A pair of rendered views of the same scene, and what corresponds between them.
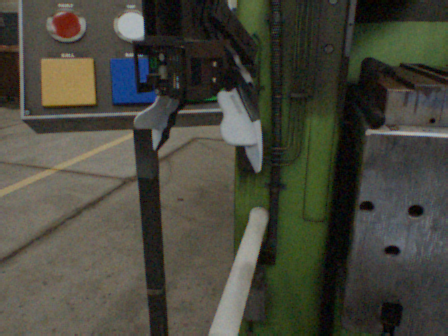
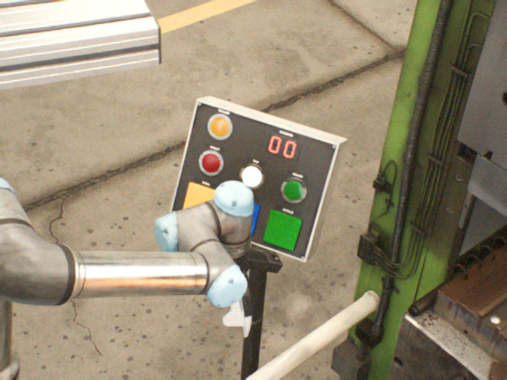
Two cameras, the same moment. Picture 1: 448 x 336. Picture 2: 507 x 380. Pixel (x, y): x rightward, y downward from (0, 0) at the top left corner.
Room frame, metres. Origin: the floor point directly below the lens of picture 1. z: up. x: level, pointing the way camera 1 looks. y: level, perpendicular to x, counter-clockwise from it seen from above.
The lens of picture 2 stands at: (-0.73, -0.72, 2.57)
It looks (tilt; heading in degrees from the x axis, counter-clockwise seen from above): 43 degrees down; 32
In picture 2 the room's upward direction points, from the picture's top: 5 degrees clockwise
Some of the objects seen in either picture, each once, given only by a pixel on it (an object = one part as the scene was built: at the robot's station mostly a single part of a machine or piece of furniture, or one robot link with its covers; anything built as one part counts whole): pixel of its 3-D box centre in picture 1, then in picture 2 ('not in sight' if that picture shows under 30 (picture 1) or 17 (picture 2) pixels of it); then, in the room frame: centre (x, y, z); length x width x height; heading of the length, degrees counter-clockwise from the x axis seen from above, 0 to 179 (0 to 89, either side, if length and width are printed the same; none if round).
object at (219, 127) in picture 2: not in sight; (219, 127); (0.67, 0.25, 1.16); 0.05 x 0.03 x 0.04; 77
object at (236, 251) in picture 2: not in sight; (231, 240); (0.41, 0.03, 1.15); 0.08 x 0.08 x 0.05
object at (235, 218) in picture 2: not in sight; (231, 212); (0.41, 0.03, 1.23); 0.09 x 0.08 x 0.11; 154
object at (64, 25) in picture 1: (66, 25); (210, 163); (0.63, 0.25, 1.09); 0.05 x 0.03 x 0.04; 77
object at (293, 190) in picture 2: not in sight; (293, 190); (0.67, 0.05, 1.09); 0.05 x 0.03 x 0.04; 77
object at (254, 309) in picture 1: (250, 299); (351, 362); (0.88, -0.08, 0.36); 0.09 x 0.07 x 0.12; 77
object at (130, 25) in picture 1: (132, 26); (251, 176); (0.65, 0.15, 1.09); 0.05 x 0.03 x 0.04; 77
